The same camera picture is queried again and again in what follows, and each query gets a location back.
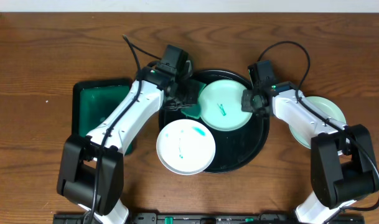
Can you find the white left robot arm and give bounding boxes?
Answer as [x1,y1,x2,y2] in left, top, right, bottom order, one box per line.
[57,60,199,223]

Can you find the black round tray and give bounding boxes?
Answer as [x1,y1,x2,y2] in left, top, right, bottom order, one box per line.
[159,69,269,173]

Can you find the mint green plate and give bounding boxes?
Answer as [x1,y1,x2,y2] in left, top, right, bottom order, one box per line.
[198,80,252,131]
[289,96,347,149]

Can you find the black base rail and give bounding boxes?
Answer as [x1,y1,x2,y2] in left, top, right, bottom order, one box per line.
[52,213,365,224]

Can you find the white plate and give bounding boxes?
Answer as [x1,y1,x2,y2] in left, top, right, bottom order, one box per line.
[156,119,216,175]

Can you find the green wavy sponge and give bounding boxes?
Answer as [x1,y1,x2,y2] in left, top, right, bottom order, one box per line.
[180,80,206,119]

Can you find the black rectangular soap tray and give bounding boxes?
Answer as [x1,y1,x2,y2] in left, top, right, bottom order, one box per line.
[71,78,134,156]

